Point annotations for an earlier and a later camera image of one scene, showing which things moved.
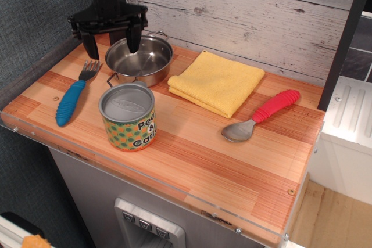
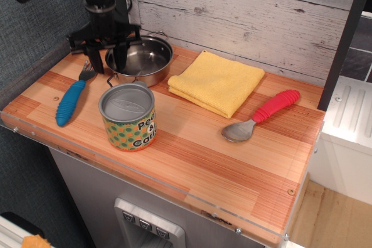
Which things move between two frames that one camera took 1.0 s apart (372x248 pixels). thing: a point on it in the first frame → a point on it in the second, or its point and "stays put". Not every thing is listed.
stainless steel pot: x=150 y=64 stays put
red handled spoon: x=239 y=131 stays put
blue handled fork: x=65 y=106 stays put
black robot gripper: x=110 y=13 → x=110 y=25
